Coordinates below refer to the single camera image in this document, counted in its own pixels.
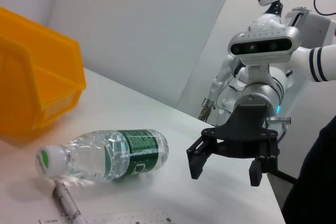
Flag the yellow plastic storage bin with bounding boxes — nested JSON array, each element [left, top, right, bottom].
[[0, 6, 87, 147]]

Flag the silver ballpoint pen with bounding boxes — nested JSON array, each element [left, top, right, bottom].
[[52, 179, 87, 224]]

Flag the clear plastic ruler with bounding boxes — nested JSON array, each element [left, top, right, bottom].
[[38, 209, 174, 224]]

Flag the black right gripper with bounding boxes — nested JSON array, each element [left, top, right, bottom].
[[186, 104, 280, 187]]

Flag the person in dark clothing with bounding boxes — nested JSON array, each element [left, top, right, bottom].
[[280, 115, 336, 224]]

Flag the right gripper cable with plug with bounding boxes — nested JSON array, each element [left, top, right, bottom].
[[265, 115, 292, 143]]

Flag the white metal equipment housing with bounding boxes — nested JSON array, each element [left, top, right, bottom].
[[285, 6, 336, 50]]

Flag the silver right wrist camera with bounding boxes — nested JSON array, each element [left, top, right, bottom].
[[227, 26, 302, 65]]

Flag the clear water bottle green label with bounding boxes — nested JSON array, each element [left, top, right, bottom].
[[35, 129, 169, 182]]

